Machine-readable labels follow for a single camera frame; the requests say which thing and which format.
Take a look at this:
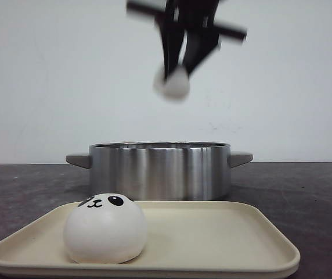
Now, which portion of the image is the beige plastic tray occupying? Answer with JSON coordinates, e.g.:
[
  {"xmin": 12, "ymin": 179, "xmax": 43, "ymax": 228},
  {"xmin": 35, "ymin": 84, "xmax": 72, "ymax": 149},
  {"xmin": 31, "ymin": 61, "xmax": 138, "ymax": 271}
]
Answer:
[{"xmin": 0, "ymin": 201, "xmax": 300, "ymax": 278}]

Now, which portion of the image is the stainless steel steamer pot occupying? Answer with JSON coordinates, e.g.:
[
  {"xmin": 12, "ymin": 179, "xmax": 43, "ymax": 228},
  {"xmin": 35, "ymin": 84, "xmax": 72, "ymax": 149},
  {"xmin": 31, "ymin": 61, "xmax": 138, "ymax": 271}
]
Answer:
[{"xmin": 66, "ymin": 142, "xmax": 253, "ymax": 201}]

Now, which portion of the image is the panda bun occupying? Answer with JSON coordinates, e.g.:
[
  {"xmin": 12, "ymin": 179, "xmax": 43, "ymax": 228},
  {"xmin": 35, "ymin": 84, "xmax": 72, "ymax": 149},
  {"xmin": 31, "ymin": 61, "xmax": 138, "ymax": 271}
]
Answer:
[
  {"xmin": 153, "ymin": 65, "xmax": 190, "ymax": 101},
  {"xmin": 63, "ymin": 193, "xmax": 147, "ymax": 264}
]

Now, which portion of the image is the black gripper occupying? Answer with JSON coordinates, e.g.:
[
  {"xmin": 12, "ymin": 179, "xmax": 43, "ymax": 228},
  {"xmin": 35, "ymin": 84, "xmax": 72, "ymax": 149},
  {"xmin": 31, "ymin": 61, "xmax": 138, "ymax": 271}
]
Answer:
[{"xmin": 126, "ymin": 1, "xmax": 247, "ymax": 80}]

